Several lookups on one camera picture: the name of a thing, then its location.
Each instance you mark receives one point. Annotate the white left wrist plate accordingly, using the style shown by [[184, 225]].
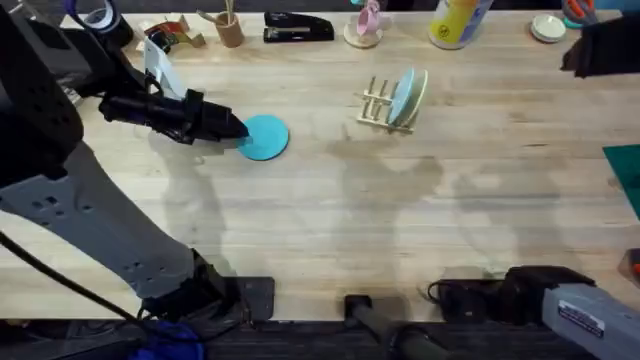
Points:
[[162, 70]]

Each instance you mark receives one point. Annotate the cream round plate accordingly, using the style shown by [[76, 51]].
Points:
[[419, 97]]

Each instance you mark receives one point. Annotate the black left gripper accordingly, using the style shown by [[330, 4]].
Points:
[[160, 112]]

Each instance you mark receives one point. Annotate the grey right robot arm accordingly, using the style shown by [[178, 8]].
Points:
[[590, 315]]

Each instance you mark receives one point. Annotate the blue round plate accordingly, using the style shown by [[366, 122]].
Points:
[[401, 97], [267, 139]]

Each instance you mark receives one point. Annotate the white round lid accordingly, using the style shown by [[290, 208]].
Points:
[[548, 27]]

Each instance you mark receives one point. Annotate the blue cloth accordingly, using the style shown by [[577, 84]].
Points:
[[167, 345]]

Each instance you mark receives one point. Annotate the black stapler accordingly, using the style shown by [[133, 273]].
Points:
[[297, 27]]

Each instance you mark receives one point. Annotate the yellow and white bottle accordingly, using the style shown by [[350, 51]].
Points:
[[457, 22]]

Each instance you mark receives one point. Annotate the pink cup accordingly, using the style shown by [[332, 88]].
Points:
[[369, 20]]

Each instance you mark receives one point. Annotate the black rail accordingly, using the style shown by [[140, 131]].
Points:
[[310, 342]]

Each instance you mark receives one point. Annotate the blue and black tape roll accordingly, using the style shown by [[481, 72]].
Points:
[[107, 20]]

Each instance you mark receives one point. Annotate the green board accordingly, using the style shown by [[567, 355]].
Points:
[[627, 172]]

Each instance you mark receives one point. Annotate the brown tape dispenser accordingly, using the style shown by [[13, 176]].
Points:
[[172, 32]]

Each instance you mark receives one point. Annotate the black pole mount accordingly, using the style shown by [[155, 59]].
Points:
[[385, 327]]

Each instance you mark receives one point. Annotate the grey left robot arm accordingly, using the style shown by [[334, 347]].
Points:
[[100, 225]]

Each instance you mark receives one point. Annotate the small wooden peg rack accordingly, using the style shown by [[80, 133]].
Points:
[[376, 107]]

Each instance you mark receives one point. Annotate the brown cup with wooden sticks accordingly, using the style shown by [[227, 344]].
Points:
[[230, 30]]

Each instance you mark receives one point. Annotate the orange and black tool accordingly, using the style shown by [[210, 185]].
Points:
[[631, 269]]

